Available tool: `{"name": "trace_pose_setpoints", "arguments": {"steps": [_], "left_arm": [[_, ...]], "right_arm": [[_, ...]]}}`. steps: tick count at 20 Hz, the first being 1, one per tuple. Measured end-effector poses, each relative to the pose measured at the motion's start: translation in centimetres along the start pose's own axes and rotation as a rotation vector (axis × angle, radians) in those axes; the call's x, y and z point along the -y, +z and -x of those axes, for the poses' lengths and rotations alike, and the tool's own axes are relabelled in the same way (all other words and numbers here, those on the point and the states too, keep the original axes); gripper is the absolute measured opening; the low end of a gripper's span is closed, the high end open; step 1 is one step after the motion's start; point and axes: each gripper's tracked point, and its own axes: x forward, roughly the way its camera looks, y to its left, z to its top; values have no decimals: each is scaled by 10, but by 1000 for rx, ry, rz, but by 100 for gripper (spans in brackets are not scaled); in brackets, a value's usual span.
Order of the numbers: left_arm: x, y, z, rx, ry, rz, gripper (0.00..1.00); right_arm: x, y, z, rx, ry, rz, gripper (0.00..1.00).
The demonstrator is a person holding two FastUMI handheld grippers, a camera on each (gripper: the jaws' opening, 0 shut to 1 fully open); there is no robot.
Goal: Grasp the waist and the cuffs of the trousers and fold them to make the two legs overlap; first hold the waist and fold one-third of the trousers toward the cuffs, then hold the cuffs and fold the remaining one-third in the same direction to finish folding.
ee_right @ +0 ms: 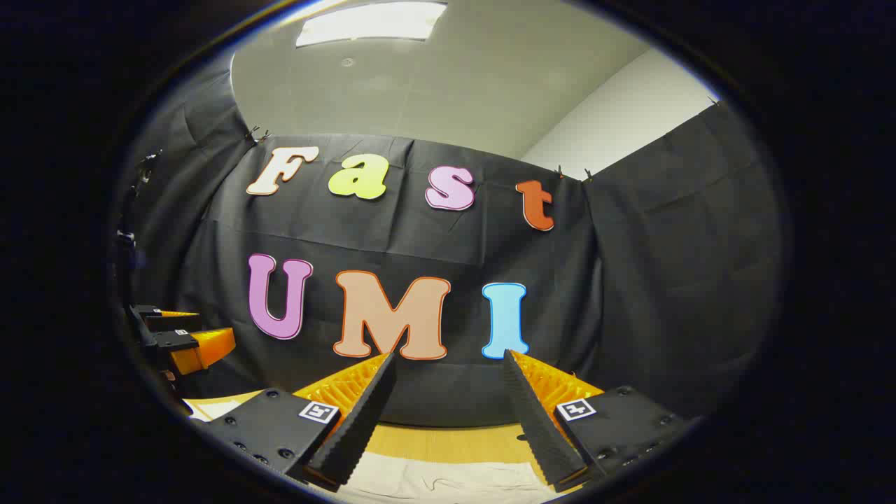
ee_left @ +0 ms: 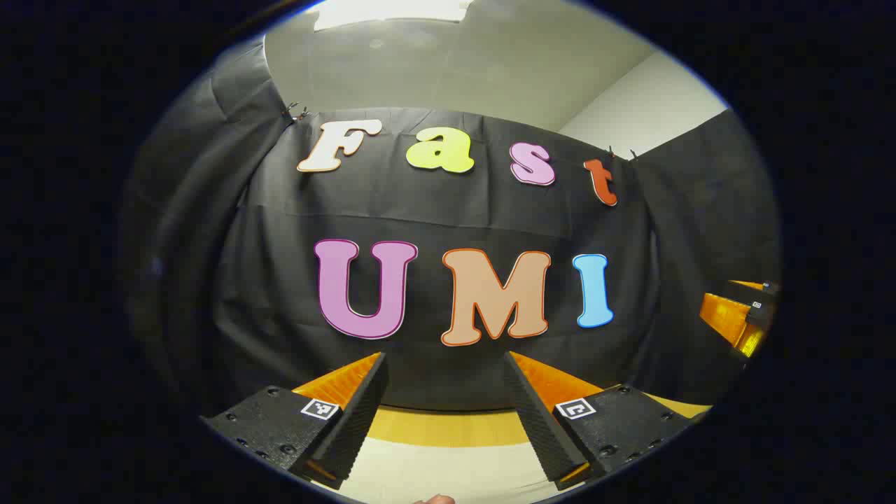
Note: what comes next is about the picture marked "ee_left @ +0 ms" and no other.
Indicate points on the ceiling light panel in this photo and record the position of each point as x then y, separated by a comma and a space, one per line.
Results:
392, 10

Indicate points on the black backdrop cloth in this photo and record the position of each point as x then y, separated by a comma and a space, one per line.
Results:
420, 203

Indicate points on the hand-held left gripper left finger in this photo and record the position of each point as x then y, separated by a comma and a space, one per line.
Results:
353, 427

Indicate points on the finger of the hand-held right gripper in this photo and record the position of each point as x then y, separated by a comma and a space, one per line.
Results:
728, 315

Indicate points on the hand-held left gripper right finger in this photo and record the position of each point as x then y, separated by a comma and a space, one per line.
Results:
542, 427

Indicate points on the white jeans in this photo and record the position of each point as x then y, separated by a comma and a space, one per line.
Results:
448, 472

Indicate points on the black backdrop clip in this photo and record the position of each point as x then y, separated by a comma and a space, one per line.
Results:
621, 154
295, 112

